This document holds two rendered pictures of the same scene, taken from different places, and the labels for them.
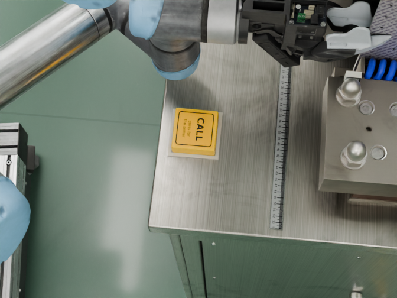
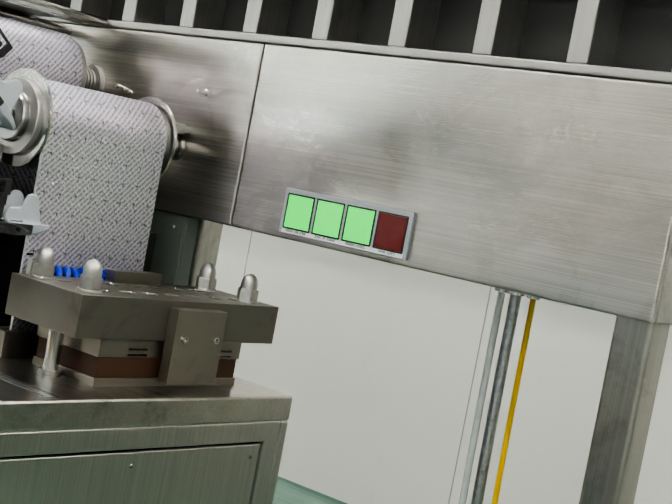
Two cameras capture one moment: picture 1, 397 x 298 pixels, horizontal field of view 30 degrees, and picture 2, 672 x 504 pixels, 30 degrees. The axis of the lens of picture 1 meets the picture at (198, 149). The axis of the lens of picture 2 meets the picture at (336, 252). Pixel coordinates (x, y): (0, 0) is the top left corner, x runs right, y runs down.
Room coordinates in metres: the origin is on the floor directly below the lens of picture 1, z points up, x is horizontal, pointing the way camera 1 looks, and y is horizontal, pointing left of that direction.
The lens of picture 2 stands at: (-0.80, 1.13, 1.24)
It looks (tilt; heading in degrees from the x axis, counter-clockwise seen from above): 3 degrees down; 299
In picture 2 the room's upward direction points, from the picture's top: 11 degrees clockwise
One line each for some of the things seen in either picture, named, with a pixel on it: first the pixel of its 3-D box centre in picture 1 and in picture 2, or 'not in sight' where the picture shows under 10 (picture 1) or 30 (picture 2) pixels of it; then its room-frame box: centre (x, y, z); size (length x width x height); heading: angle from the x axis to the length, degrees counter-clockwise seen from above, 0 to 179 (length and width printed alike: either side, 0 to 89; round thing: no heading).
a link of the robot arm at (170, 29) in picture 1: (170, 14); not in sight; (0.54, 0.03, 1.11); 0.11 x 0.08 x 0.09; 80
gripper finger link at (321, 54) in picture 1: (323, 44); (2, 226); (0.48, -0.19, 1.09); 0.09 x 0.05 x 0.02; 79
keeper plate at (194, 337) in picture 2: not in sight; (194, 346); (0.25, -0.38, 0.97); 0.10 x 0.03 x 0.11; 80
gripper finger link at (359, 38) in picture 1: (359, 36); (30, 213); (0.48, -0.23, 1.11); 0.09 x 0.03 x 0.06; 79
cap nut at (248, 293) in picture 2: not in sight; (248, 287); (0.28, -0.53, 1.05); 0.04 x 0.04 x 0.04
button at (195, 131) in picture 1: (195, 131); not in sight; (0.43, 0.00, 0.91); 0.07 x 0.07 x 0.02; 80
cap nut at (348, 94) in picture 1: (350, 89); (44, 262); (0.43, -0.22, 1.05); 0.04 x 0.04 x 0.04
